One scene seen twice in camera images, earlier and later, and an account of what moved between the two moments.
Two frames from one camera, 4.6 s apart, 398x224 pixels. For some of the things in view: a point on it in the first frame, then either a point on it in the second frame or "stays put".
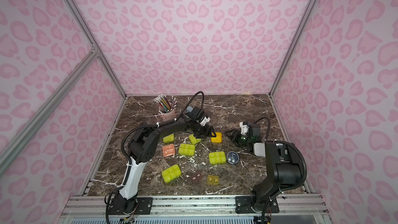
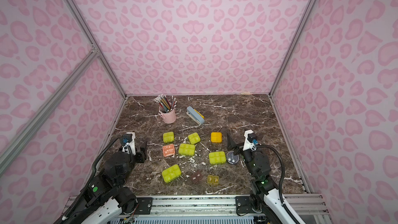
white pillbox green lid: [186, 149] stays put
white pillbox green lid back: [194, 140] stays put
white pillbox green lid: [217, 157] stays put
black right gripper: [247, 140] → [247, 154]
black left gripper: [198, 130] → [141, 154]
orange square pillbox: [168, 150] stays put
